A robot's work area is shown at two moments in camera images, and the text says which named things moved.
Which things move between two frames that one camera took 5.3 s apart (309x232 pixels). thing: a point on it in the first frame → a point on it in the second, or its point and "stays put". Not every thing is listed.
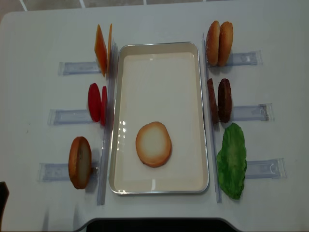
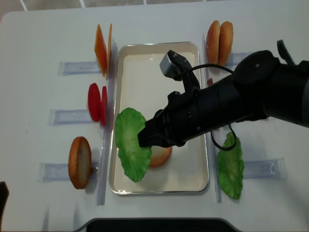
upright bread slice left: [80, 162] stays put
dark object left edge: [4, 194] stays put
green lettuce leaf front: [232, 162] → [136, 159]
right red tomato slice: [104, 107] stays put
